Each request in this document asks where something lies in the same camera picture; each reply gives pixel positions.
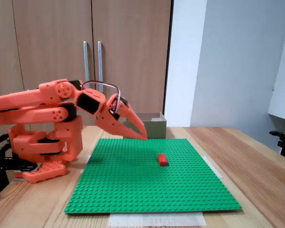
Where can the open cardboard box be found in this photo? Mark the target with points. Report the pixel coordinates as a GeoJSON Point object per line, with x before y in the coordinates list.
{"type": "Point", "coordinates": [156, 129]}

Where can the red lego block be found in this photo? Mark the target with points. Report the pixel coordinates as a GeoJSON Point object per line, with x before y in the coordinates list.
{"type": "Point", "coordinates": [162, 159]}

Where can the green lego baseplate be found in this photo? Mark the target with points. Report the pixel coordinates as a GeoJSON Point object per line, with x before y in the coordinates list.
{"type": "Point", "coordinates": [133, 185]}

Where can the masking tape strip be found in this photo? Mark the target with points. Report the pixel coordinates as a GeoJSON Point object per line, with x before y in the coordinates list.
{"type": "Point", "coordinates": [215, 167]}
{"type": "Point", "coordinates": [156, 219]}
{"type": "Point", "coordinates": [85, 164]}

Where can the wooden cabinet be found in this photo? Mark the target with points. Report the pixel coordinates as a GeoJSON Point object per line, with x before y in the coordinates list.
{"type": "Point", "coordinates": [38, 19]}

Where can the black table clamp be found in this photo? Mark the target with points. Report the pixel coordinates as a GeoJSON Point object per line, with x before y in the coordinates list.
{"type": "Point", "coordinates": [0, 171]}

